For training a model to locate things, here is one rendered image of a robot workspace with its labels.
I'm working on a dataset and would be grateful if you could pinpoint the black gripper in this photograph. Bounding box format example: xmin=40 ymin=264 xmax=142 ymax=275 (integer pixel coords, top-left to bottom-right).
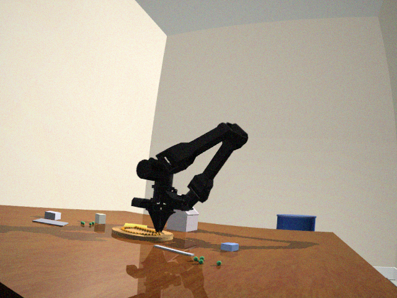
xmin=131 ymin=182 xmax=178 ymax=232

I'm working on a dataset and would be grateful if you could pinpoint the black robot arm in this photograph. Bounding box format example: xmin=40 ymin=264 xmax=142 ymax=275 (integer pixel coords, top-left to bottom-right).
xmin=136 ymin=122 xmax=248 ymax=210

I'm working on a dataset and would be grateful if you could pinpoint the white rectangular sheet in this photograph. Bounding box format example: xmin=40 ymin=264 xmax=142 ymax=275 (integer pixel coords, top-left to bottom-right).
xmin=33 ymin=218 xmax=69 ymax=227

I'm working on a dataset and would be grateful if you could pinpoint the light blue flat block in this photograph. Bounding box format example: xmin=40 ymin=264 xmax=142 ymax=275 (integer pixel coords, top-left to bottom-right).
xmin=221 ymin=242 xmax=239 ymax=251

